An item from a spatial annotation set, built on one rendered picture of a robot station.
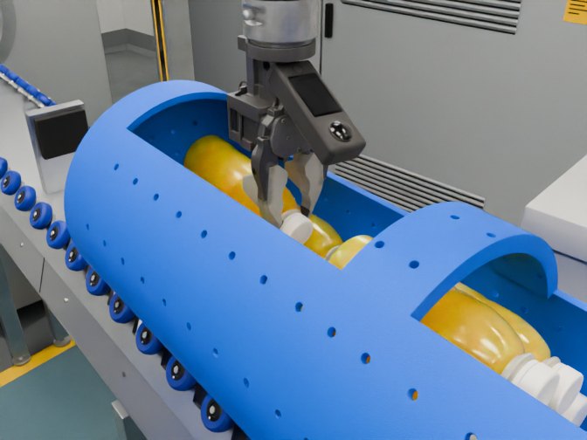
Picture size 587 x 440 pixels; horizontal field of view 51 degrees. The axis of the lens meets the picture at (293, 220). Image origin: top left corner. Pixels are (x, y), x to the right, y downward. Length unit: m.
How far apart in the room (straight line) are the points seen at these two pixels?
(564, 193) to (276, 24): 0.36
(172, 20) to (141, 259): 0.86
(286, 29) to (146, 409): 0.49
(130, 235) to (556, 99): 1.54
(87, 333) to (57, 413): 1.15
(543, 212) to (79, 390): 1.71
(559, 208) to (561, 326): 0.14
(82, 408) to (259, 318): 1.63
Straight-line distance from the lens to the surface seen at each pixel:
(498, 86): 2.03
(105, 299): 0.89
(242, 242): 0.50
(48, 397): 2.14
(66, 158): 1.20
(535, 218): 0.69
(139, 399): 0.84
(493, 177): 2.12
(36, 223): 1.06
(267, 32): 0.60
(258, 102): 0.65
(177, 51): 1.40
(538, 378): 0.46
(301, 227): 0.69
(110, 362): 0.89
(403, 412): 0.39
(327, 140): 0.57
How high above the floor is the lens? 1.47
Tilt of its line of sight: 31 degrees down
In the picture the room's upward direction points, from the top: straight up
